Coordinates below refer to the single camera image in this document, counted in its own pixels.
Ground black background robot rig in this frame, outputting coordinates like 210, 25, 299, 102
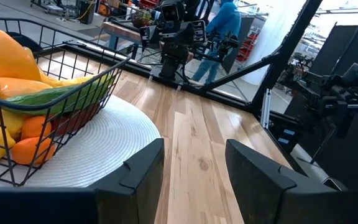
286, 62, 358, 141

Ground black room divider panel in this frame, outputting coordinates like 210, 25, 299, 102
309, 24, 358, 190

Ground green cucumber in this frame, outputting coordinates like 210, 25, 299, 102
4, 74, 117, 116

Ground small round orange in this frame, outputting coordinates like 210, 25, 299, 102
20, 115, 53, 141

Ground red storage bins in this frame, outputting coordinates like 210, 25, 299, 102
236, 29, 260, 63

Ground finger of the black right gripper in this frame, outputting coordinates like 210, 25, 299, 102
191, 20, 208, 44
139, 25, 159, 47

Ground potted plant dark pot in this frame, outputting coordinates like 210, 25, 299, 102
131, 9, 154, 29

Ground black cabinet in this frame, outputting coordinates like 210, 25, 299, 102
76, 0, 98, 25

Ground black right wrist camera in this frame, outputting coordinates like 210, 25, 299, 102
160, 2, 181, 23

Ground large orange papaya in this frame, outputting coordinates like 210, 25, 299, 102
0, 28, 43, 82

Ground black wire basket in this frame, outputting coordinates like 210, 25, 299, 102
0, 17, 131, 187

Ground person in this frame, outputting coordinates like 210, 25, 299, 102
191, 0, 242, 85

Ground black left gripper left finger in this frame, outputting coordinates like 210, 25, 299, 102
95, 138, 165, 224

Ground background wooden table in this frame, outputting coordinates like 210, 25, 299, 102
101, 21, 164, 60

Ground white round plate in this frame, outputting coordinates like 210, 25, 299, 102
0, 95, 162, 188

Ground bright red long pepper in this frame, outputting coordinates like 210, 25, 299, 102
10, 136, 57, 166

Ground yellow-green mango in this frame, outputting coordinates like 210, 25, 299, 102
39, 70, 111, 88

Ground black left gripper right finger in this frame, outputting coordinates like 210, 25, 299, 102
225, 139, 347, 224

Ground dark red pepper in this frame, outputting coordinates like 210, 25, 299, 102
50, 104, 101, 134

